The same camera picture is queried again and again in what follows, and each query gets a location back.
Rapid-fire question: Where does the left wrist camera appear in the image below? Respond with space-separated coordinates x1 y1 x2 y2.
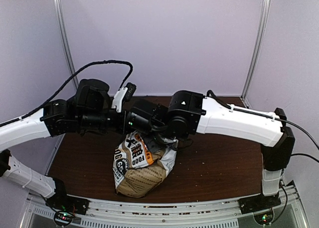
112 82 137 113

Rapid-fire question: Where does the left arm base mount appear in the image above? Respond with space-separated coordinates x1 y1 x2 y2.
45 195 89 215

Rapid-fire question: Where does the wooden bowl stand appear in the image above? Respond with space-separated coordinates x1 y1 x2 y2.
177 138 193 150

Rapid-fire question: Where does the front aluminium rail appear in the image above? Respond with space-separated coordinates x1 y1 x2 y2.
24 185 307 228

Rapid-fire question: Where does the dog food bag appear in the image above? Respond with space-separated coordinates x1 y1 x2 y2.
113 131 178 198

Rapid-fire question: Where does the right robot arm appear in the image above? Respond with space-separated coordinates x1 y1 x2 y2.
126 90 295 209

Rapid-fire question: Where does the aluminium frame post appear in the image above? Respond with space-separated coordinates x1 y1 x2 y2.
53 0 76 75
241 0 271 106

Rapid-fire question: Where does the right aluminium frame post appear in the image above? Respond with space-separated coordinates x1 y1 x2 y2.
241 0 271 106

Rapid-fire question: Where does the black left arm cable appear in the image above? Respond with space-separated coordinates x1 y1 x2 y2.
0 60 134 129

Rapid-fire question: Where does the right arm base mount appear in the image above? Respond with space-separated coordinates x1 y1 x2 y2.
238 194 281 214

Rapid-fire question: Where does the left aluminium frame post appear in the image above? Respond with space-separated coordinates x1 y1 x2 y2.
53 0 76 75

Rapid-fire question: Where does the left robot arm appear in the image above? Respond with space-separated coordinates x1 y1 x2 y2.
0 79 136 210

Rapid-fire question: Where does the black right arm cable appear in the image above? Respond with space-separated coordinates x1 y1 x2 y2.
206 90 319 163

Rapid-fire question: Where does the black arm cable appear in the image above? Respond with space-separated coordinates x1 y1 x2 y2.
0 60 134 129
206 90 319 163

